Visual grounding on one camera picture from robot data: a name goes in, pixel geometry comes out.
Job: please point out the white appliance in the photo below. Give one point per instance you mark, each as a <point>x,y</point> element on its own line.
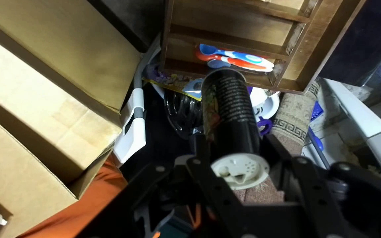
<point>372,132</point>

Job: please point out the orange cloth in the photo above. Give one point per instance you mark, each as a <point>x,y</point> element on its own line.
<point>88,201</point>

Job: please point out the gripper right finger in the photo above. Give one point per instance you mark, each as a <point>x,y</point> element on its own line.
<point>313,198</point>

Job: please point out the cardboard box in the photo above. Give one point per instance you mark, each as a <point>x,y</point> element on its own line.
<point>15,185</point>
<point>64,43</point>
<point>38,112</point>

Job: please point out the clear plastic bowl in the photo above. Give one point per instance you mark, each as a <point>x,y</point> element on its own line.
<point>182,114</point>

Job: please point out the black container with white lid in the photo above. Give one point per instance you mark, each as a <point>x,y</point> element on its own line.
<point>231,112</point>

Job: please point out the brown wooden shelf rack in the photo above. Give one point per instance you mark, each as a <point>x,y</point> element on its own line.
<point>243,29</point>

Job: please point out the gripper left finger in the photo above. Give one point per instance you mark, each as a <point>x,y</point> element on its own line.
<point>164,205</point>

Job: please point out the white and grey vacuum cleaner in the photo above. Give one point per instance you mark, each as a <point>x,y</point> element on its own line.
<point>132,132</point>

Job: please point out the rolled beige patterned rug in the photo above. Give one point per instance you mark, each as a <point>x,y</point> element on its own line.
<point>293,115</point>

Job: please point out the small blue spoon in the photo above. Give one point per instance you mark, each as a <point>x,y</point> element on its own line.
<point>217,63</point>

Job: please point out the yellow and purple packet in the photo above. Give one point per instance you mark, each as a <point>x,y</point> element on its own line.
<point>174,82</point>

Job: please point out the white plastic bowl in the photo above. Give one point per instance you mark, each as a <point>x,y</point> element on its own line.
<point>266,100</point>

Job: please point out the blue plastic basket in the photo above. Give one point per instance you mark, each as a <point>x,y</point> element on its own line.
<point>317,111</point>

